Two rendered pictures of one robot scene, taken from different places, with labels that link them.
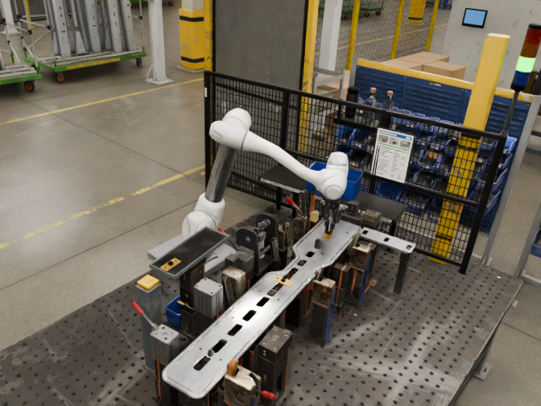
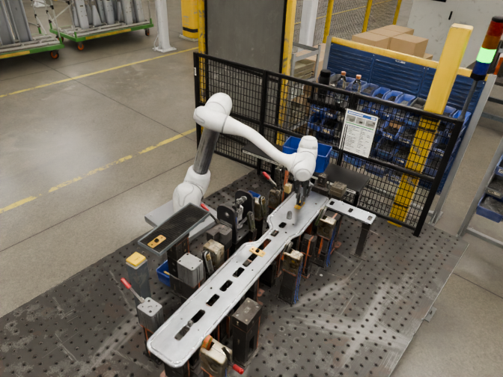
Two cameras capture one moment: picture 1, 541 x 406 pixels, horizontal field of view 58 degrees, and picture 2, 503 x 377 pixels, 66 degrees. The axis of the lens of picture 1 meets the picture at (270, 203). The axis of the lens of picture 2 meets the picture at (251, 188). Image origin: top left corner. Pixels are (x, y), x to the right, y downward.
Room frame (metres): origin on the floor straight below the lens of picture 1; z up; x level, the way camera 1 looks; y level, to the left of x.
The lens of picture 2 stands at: (0.30, -0.06, 2.43)
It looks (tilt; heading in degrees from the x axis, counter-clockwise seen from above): 35 degrees down; 1
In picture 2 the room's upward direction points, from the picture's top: 3 degrees clockwise
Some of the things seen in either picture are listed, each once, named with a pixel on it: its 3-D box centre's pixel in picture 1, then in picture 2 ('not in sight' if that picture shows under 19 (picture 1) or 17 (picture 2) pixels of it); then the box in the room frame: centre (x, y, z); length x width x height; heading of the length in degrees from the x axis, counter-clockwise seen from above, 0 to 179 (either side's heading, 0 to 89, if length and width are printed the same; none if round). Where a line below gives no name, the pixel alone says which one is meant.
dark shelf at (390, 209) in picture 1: (329, 192); (302, 163); (2.63, -0.36, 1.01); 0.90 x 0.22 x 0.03; 60
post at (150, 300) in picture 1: (151, 327); (141, 294); (1.49, 0.46, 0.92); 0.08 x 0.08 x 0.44; 60
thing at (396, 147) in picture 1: (391, 155); (358, 132); (2.58, -0.68, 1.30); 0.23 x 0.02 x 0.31; 60
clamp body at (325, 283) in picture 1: (320, 310); (290, 276); (1.71, -0.26, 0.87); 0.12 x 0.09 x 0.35; 60
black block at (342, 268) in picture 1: (338, 291); (307, 256); (1.90, -0.36, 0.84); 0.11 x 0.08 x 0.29; 60
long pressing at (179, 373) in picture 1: (282, 284); (256, 255); (1.73, -0.08, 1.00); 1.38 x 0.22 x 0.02; 150
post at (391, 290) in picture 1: (402, 271); (363, 237); (2.10, -0.72, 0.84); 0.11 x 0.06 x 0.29; 60
